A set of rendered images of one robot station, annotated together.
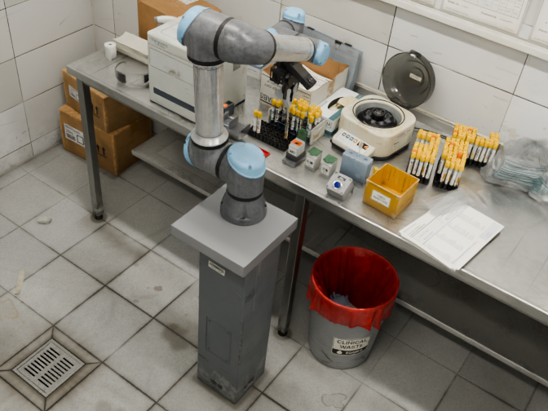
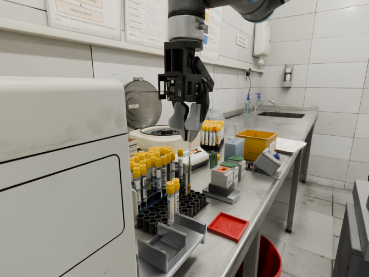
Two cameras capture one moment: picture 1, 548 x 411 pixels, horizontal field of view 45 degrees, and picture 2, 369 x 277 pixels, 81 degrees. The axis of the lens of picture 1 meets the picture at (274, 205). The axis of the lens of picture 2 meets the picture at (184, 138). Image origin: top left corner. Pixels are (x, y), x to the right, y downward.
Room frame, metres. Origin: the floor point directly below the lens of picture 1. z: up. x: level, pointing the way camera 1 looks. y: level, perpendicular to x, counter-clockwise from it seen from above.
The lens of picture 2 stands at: (2.03, 0.49, 1.17)
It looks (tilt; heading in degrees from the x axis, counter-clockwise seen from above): 14 degrees down; 272
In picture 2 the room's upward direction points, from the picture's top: straight up
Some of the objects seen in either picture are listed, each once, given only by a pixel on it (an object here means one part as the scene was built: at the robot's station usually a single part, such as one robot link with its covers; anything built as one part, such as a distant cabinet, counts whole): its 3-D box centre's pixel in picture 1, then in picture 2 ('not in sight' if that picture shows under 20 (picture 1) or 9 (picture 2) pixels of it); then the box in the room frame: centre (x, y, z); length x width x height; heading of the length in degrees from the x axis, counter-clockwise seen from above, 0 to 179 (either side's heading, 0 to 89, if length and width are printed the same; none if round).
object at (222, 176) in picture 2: (296, 149); (221, 179); (1.95, -0.06, 0.92); 0.05 x 0.04 x 0.06; 148
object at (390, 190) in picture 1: (390, 190); (255, 145); (1.77, -0.39, 0.93); 0.13 x 0.13 x 0.10; 56
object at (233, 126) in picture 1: (223, 119); (152, 260); (2.09, 0.23, 0.92); 0.21 x 0.07 x 0.05; 59
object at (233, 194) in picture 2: (295, 155); (221, 189); (1.95, -0.06, 0.89); 0.09 x 0.05 x 0.04; 148
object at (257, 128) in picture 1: (273, 125); (174, 192); (2.07, 0.04, 0.93); 0.17 x 0.09 x 0.11; 59
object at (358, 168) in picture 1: (355, 167); (234, 154); (1.88, -0.27, 0.92); 0.10 x 0.07 x 0.10; 61
